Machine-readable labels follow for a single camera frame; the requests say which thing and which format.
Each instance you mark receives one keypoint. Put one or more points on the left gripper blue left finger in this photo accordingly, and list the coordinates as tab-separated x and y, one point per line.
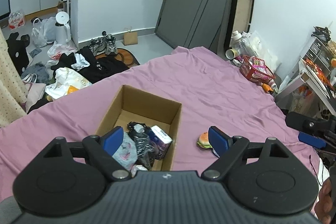
100	149

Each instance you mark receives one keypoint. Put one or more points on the white plastic bag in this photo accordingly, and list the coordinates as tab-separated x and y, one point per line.
43	32

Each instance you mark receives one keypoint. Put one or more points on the black clothes pile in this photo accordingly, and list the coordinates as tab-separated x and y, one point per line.
97	70

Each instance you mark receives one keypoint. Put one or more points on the framed brown board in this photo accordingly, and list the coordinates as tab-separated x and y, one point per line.
240	18

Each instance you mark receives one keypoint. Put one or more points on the clear plastic bottle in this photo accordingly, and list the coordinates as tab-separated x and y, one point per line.
242	45

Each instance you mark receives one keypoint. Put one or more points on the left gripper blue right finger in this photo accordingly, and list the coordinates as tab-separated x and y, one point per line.
230	150

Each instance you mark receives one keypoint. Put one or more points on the grey fluffy plush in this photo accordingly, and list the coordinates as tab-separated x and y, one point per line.
126	154

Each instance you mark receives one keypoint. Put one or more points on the red plastic basket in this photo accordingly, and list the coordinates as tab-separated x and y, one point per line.
255	70

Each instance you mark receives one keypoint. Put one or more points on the orange small object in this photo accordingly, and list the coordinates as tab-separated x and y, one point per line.
266	88

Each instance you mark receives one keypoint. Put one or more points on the pair of sneakers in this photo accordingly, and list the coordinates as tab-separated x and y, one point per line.
104	44

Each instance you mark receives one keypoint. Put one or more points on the brown cardboard box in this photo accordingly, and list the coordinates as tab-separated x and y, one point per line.
135	105

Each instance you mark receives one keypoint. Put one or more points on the grey drawer organizer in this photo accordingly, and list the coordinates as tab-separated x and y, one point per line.
318	53

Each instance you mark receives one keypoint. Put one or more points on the red white bottle pack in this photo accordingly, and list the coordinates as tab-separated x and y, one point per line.
16	20

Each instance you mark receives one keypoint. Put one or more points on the dotted beige cloth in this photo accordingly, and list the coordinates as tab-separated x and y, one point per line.
13	93

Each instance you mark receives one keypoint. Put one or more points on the grey door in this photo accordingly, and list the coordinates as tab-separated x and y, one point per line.
199	3

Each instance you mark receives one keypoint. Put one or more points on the black dotted bag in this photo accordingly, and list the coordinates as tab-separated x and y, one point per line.
18	52

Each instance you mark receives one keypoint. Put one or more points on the person's hand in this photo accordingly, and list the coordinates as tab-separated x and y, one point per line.
325	203

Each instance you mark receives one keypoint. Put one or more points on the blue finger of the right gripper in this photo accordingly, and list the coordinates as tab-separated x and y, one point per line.
311	140
306	124

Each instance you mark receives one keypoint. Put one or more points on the roll of tape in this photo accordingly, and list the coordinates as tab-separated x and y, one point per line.
232	53

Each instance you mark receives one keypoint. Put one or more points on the small brown paper bag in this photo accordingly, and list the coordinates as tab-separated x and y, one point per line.
130	37

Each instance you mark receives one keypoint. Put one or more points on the hamburger plush toy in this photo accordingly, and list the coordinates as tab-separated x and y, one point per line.
204	142

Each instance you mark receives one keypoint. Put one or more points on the white desk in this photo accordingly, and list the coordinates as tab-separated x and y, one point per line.
300	75

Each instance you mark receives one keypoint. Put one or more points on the white electric kettle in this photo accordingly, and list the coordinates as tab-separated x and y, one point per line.
63	30

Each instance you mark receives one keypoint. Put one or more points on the pink bed sheet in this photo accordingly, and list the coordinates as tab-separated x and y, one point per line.
211	91

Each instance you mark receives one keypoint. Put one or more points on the bag of black beads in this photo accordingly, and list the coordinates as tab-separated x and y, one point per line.
139	133

